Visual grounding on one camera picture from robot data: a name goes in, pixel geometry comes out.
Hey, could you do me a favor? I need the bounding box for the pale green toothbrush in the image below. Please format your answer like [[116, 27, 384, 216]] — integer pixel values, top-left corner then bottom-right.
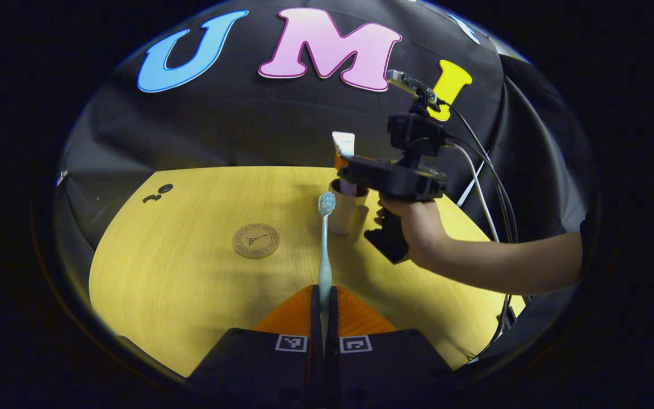
[[317, 191, 337, 347]]

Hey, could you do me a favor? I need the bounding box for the black backdrop cloth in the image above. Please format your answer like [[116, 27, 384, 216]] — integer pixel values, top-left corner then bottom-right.
[[54, 0, 597, 364]]

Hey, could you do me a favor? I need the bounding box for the white toothpaste tube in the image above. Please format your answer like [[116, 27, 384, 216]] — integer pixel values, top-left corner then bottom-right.
[[332, 131, 357, 197]]

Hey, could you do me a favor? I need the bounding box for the round cork coaster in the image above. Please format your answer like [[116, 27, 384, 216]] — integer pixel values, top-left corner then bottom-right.
[[232, 223, 280, 260]]

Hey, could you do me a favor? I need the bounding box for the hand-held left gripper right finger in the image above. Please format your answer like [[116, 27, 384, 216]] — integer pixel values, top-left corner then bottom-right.
[[327, 286, 455, 409]]

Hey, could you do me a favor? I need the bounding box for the beige cup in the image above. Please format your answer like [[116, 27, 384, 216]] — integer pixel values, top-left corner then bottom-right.
[[328, 178, 370, 236]]

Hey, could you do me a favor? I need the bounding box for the white cable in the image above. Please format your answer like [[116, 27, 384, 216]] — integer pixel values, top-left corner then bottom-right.
[[446, 141, 501, 244]]

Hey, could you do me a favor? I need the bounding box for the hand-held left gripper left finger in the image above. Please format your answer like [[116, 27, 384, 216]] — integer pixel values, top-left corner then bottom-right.
[[188, 284, 323, 409]]

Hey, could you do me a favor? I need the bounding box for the black cable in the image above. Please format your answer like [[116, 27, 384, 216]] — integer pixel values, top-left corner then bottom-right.
[[438, 99, 523, 356]]

